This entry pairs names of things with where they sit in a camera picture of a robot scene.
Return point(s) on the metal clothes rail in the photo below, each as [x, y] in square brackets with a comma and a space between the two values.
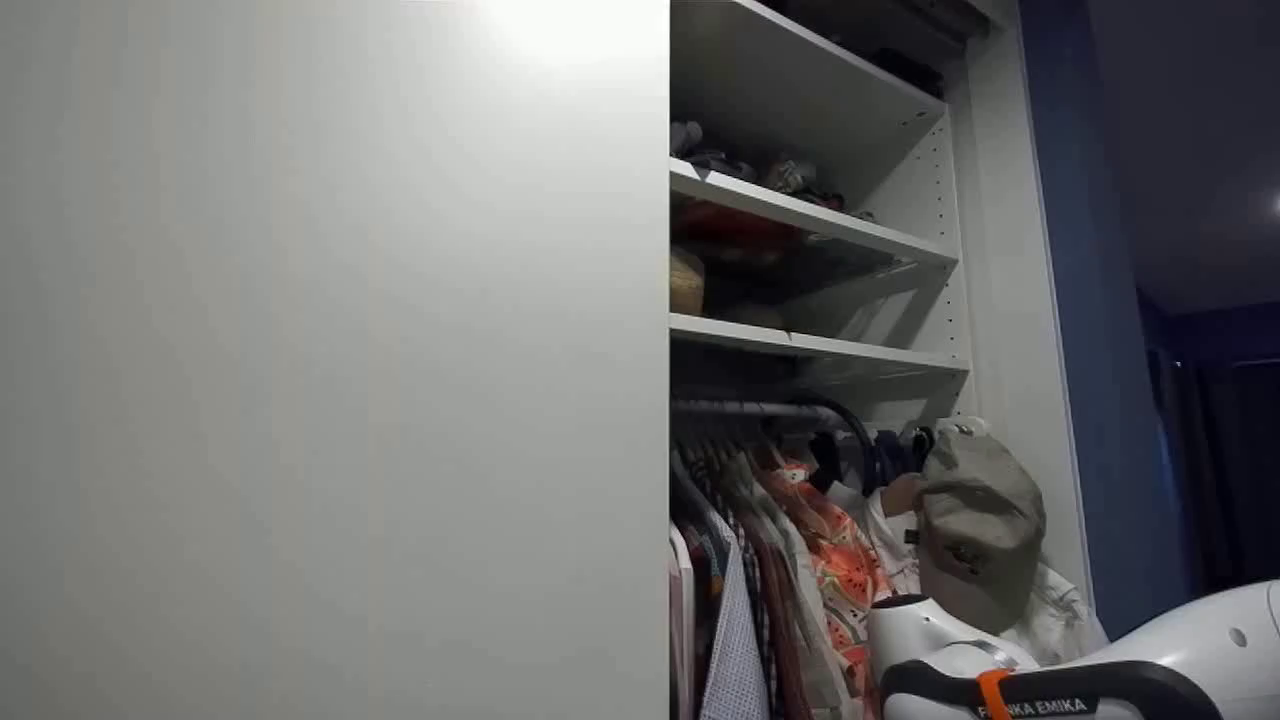
[763, 411]

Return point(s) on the tan box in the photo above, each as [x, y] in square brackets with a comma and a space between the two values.
[685, 280]

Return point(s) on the dark clothes hangers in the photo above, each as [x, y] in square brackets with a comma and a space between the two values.
[874, 453]

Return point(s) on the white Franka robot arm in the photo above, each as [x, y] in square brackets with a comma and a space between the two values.
[1202, 642]

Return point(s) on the blue curtain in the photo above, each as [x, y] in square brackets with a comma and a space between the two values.
[1101, 332]

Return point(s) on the orange patterned garment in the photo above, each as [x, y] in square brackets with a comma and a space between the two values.
[840, 572]

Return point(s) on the white wardrobe sliding door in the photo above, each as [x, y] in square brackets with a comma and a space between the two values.
[333, 360]

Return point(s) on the khaki baseball cap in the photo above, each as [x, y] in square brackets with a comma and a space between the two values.
[980, 526]

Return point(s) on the white wardrobe shelving unit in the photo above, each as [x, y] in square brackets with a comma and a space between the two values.
[815, 224]

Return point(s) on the small items on shelf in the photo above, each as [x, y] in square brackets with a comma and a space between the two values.
[786, 173]

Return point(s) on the pale grey hanging garment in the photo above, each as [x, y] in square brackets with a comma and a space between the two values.
[732, 642]

